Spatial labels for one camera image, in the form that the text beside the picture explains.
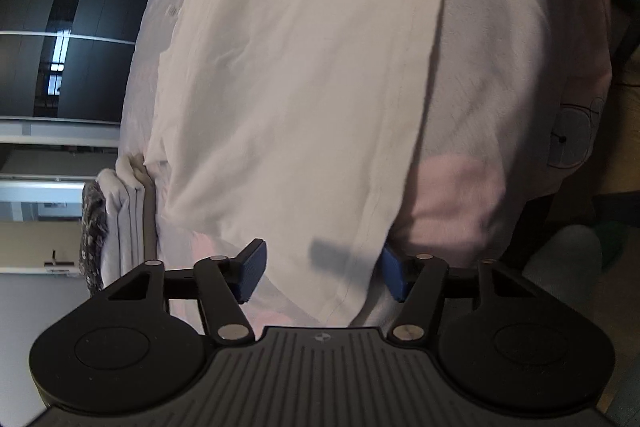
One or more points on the polka dot bed sheet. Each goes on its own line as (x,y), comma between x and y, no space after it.
(515,57)

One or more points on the grey green cloth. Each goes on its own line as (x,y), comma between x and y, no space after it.
(567,264)

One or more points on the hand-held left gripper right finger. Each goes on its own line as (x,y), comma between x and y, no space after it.
(395,278)

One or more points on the dark wardrobe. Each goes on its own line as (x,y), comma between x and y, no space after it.
(65,22)

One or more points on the dark floral cloth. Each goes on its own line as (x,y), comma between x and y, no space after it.
(92,237)

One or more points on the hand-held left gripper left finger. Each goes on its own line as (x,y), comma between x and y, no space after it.
(252,268)

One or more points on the white shirt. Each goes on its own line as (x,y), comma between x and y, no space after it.
(300,82)

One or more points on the folded white cloth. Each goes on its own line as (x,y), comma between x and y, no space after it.
(127,217)

